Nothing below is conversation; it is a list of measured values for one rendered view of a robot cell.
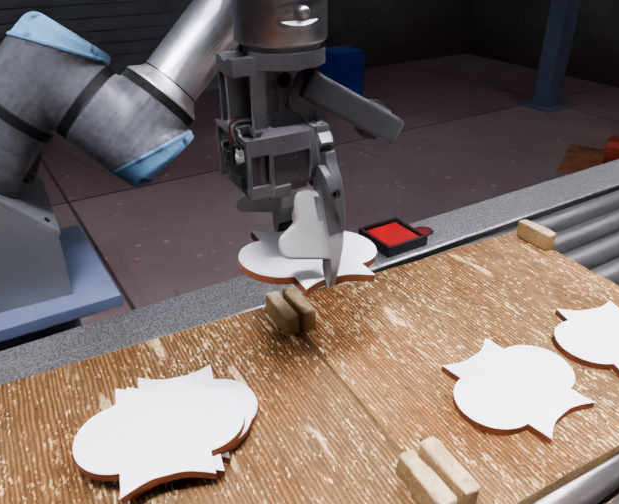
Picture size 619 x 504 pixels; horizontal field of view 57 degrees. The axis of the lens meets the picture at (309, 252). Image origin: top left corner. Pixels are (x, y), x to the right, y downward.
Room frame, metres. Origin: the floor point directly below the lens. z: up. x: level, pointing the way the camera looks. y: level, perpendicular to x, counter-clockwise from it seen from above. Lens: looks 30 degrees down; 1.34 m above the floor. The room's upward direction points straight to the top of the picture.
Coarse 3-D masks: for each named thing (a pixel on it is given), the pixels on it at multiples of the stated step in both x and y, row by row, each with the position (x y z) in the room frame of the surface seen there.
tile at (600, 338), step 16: (608, 304) 0.57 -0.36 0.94; (576, 320) 0.54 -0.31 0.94; (592, 320) 0.54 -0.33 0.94; (608, 320) 0.54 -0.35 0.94; (560, 336) 0.51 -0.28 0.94; (576, 336) 0.51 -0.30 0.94; (592, 336) 0.51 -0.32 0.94; (608, 336) 0.51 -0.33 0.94; (576, 352) 0.48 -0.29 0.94; (592, 352) 0.48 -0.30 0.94; (608, 352) 0.48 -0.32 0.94; (608, 368) 0.46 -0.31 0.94
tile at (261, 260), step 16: (256, 240) 0.52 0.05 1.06; (272, 240) 0.52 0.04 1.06; (352, 240) 0.53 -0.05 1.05; (368, 240) 0.53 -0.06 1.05; (240, 256) 0.48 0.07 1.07; (256, 256) 0.48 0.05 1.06; (272, 256) 0.48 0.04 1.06; (352, 256) 0.49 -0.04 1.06; (368, 256) 0.49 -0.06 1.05; (256, 272) 0.45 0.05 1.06; (272, 272) 0.45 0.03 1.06; (288, 272) 0.45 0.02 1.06; (304, 272) 0.45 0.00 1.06; (320, 272) 0.46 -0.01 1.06; (352, 272) 0.46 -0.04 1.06; (368, 272) 0.46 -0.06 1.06; (304, 288) 0.43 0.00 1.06
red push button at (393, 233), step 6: (378, 228) 0.80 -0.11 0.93; (384, 228) 0.80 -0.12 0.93; (390, 228) 0.80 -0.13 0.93; (396, 228) 0.80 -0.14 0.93; (402, 228) 0.80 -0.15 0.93; (372, 234) 0.78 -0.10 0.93; (378, 234) 0.78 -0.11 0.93; (384, 234) 0.78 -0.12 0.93; (390, 234) 0.78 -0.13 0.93; (396, 234) 0.78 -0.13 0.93; (402, 234) 0.78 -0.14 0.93; (408, 234) 0.78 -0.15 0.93; (414, 234) 0.78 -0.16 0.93; (384, 240) 0.76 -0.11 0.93; (390, 240) 0.76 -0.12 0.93; (396, 240) 0.76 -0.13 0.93; (402, 240) 0.76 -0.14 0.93
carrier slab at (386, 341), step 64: (448, 256) 0.70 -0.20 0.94; (512, 256) 0.70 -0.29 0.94; (320, 320) 0.55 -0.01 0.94; (384, 320) 0.55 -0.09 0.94; (448, 320) 0.55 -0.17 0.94; (512, 320) 0.55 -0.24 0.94; (384, 384) 0.44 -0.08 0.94; (448, 384) 0.44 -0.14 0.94; (576, 384) 0.44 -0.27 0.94; (448, 448) 0.36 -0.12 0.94; (512, 448) 0.36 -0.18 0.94; (576, 448) 0.36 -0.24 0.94
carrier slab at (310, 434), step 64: (256, 320) 0.55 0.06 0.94; (64, 384) 0.44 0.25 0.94; (128, 384) 0.44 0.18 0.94; (256, 384) 0.44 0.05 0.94; (320, 384) 0.44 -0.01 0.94; (0, 448) 0.36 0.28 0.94; (64, 448) 0.36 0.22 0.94; (256, 448) 0.36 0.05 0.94; (320, 448) 0.36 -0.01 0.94; (384, 448) 0.36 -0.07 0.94
